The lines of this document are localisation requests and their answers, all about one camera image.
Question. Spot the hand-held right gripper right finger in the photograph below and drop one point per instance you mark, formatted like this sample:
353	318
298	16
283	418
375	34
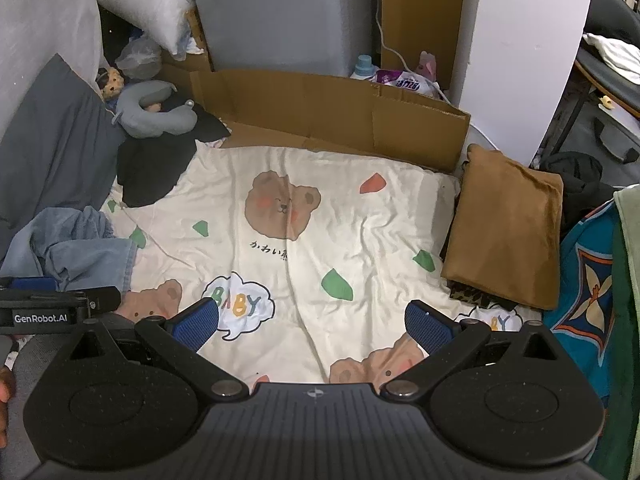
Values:
430	327

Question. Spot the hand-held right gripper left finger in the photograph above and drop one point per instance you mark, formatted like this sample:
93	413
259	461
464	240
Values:
197	325

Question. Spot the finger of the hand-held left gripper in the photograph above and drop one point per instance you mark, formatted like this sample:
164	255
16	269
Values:
32	283
100	300

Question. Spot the blue denim pants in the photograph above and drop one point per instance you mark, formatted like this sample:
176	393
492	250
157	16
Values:
75	255

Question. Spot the person's left hand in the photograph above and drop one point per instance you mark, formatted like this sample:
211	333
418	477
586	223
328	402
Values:
6	385

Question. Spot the leopard-print cloth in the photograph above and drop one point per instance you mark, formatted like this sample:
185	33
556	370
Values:
470	296

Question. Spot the brown folded garment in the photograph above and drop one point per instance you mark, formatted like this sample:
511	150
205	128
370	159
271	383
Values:
500	230

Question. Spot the cream bear-print blanket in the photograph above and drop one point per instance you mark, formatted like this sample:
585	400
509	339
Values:
350	220

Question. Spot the black crumpled garment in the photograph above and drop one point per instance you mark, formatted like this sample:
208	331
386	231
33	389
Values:
150	170

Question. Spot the teal patterned blanket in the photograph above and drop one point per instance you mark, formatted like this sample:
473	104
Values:
585	280

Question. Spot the green cloth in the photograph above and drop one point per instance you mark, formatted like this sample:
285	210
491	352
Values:
627	310

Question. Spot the black jacket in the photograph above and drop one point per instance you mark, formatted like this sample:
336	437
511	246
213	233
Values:
575	175

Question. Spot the grey neck pillow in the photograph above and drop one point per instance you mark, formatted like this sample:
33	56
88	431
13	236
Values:
150	91

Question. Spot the cookie plush toy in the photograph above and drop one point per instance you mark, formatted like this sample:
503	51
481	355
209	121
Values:
112	82

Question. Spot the flattened brown cardboard box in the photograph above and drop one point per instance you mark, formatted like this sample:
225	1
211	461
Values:
325	110

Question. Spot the grey storage bag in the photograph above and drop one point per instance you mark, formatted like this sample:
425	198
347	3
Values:
575	130

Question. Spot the crumpled clear plastic bag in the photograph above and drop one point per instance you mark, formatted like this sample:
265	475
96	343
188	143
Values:
140	57

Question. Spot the pink package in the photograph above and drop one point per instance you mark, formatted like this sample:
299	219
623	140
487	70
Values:
428	67

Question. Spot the white curtain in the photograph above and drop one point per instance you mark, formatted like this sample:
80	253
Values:
45	20

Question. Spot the blue-capped detergent bottle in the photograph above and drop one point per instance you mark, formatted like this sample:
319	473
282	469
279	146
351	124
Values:
364	67

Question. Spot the small yellow clip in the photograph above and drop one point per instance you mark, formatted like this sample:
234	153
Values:
606	101

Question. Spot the white plastic-wrapped pillow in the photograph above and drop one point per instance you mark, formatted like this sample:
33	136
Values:
145	5

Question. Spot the grey cabinet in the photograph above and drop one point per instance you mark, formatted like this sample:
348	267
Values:
280	10

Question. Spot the white cloth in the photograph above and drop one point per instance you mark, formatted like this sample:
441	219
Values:
615	55

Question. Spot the black chair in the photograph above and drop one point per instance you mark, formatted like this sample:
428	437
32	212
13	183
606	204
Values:
610	10

